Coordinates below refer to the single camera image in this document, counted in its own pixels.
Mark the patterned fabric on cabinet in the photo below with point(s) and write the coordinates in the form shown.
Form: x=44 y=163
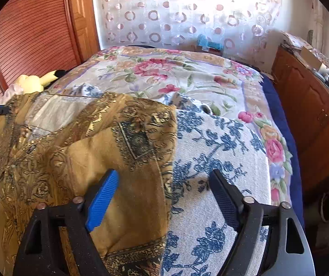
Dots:
x=296 y=42

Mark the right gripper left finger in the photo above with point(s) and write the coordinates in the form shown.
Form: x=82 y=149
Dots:
x=41 y=249

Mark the circle patterned sheer curtain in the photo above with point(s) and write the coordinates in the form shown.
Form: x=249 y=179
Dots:
x=239 y=27

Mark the yellow plush toy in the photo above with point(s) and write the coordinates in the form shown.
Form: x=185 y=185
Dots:
x=34 y=83

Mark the pink floral quilt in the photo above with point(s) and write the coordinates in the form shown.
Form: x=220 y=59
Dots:
x=226 y=89

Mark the wooden sideboard cabinet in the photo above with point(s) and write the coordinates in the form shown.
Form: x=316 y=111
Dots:
x=305 y=100

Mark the blue floral white bedsheet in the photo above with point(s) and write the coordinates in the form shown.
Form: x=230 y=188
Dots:
x=182 y=179

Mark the teal toy on bed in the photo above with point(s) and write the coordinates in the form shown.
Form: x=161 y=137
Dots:
x=206 y=45

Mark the cardboard box on cabinet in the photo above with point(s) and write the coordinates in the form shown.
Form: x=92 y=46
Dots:
x=310 y=58

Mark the wooden slatted wardrobe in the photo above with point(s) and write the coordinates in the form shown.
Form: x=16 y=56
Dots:
x=38 y=36

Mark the navy blue blanket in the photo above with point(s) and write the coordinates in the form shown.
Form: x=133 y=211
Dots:
x=286 y=184

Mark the gold patterned garment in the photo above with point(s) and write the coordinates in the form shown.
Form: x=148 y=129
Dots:
x=54 y=147

